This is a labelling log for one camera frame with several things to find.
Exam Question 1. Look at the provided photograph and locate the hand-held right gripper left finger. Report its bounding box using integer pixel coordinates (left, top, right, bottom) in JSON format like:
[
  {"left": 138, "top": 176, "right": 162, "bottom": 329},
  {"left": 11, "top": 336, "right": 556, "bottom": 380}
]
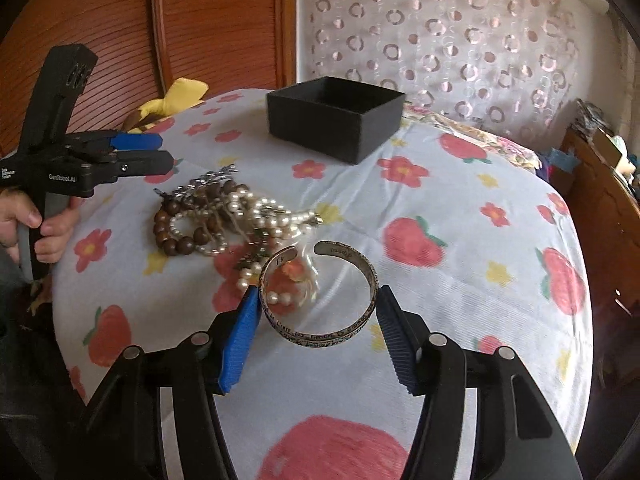
[{"left": 75, "top": 287, "right": 264, "bottom": 480}]

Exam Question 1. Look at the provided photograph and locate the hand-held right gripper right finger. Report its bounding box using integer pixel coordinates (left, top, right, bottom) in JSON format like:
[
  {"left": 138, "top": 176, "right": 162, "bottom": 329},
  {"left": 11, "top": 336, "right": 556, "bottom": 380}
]
[{"left": 374, "top": 285, "right": 587, "bottom": 480}]

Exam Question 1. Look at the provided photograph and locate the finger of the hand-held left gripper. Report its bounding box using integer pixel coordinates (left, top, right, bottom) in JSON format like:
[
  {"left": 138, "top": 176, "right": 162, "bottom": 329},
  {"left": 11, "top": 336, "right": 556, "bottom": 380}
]
[
  {"left": 116, "top": 150, "right": 175, "bottom": 182},
  {"left": 107, "top": 131, "right": 164, "bottom": 153}
]

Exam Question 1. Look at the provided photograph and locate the silver engraved cuff bracelet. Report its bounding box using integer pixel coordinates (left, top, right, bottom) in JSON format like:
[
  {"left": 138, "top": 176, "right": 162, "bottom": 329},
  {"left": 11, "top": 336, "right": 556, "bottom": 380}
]
[{"left": 257, "top": 240, "right": 382, "bottom": 349}]

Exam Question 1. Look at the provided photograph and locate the black jewelry box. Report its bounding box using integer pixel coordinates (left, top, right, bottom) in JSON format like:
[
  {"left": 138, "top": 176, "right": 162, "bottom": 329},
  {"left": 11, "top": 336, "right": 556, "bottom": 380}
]
[{"left": 266, "top": 76, "right": 406, "bottom": 166}]

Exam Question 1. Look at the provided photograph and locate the person's left hand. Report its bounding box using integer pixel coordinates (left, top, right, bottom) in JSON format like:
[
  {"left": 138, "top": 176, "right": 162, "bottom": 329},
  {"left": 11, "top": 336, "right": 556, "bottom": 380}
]
[{"left": 0, "top": 191, "right": 82, "bottom": 271}]

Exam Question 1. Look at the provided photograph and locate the yellow cloth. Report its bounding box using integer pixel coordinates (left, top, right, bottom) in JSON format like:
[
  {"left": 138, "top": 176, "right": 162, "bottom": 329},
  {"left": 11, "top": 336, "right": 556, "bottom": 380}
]
[{"left": 122, "top": 78, "right": 209, "bottom": 134}]

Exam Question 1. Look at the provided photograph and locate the small clear plastic bag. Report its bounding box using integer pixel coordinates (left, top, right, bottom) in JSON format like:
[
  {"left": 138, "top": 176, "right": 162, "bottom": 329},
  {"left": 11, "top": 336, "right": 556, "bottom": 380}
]
[{"left": 270, "top": 254, "right": 322, "bottom": 307}]

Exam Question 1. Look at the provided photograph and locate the wooden wardrobe door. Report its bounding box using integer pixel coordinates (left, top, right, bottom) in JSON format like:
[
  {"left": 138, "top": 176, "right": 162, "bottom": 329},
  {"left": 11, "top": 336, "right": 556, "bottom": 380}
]
[{"left": 0, "top": 0, "right": 299, "bottom": 157}]

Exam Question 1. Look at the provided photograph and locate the fruit and flower printed sheet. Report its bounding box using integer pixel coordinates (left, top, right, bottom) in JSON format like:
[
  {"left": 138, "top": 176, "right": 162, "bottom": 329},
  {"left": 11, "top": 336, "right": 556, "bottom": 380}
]
[{"left": 50, "top": 87, "right": 594, "bottom": 480}]

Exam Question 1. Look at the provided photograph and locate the floral patterned blanket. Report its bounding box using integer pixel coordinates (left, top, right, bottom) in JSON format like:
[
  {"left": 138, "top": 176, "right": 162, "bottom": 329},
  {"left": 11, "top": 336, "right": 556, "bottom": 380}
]
[{"left": 400, "top": 102, "right": 544, "bottom": 172}]

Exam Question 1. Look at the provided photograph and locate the wooden side cabinet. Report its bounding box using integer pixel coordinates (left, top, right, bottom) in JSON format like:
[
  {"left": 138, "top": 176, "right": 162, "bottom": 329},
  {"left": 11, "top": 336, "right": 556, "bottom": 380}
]
[{"left": 559, "top": 125, "right": 640, "bottom": 376}]

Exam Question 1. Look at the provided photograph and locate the clutter on cabinet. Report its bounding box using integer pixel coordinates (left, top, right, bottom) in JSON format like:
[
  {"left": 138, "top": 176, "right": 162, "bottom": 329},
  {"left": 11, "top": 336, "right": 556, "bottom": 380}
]
[{"left": 574, "top": 97, "right": 640, "bottom": 173}]

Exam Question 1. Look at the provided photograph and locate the sheer circle patterned curtain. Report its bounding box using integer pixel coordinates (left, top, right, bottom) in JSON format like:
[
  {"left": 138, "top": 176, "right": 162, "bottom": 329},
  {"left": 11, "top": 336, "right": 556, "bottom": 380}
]
[{"left": 295, "top": 0, "right": 617, "bottom": 157}]

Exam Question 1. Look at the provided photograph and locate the silver chain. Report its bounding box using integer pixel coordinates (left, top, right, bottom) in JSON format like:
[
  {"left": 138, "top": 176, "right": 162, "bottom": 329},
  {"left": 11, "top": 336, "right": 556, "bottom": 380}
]
[{"left": 154, "top": 163, "right": 239, "bottom": 202}]

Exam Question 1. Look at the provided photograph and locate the brown wooden bead bracelet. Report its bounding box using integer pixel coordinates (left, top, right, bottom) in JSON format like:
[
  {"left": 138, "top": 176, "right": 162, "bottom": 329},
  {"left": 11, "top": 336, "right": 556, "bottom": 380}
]
[{"left": 152, "top": 182, "right": 252, "bottom": 257}]

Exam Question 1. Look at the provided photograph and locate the white pearl bracelet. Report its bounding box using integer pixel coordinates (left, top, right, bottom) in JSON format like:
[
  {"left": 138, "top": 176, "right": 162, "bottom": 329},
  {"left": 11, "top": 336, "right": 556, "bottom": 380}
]
[{"left": 168, "top": 204, "right": 232, "bottom": 257}]

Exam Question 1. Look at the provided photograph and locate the white pearl necklace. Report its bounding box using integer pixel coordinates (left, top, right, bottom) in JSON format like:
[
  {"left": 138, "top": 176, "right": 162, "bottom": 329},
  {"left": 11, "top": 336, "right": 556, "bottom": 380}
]
[{"left": 227, "top": 196, "right": 326, "bottom": 311}]

